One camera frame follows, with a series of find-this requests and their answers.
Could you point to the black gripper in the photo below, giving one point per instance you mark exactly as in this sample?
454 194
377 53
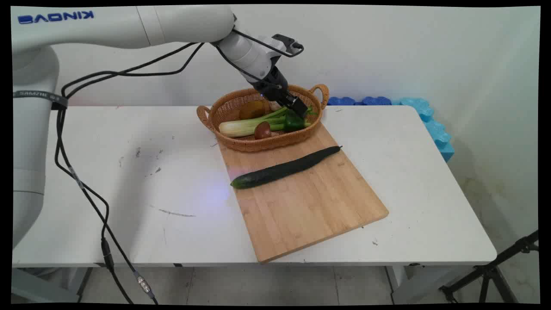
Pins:
273 86

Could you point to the green bell pepper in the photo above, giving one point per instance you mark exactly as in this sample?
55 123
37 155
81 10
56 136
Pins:
292 122

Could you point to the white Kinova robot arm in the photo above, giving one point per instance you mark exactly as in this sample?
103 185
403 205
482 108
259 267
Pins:
86 30

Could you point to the woven wicker basket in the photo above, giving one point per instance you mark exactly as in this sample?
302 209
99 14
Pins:
262 118

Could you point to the brown mushroom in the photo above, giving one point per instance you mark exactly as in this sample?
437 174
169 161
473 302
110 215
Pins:
262 129

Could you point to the orange-brown round vegetable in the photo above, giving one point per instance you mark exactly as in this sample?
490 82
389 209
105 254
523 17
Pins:
252 110

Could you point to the celery stalk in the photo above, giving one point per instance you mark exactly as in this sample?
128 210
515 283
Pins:
249 125

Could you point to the long dark green cucumber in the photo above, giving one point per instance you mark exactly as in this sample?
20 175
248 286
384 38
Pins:
284 168

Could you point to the bamboo cutting board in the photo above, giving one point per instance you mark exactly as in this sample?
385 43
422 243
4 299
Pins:
301 193

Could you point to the blue foam mat pieces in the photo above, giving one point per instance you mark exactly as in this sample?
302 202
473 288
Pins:
426 120

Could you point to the black tripod stand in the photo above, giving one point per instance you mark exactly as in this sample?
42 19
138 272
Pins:
490 271

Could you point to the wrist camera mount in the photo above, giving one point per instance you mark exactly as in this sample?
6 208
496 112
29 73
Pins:
284 45

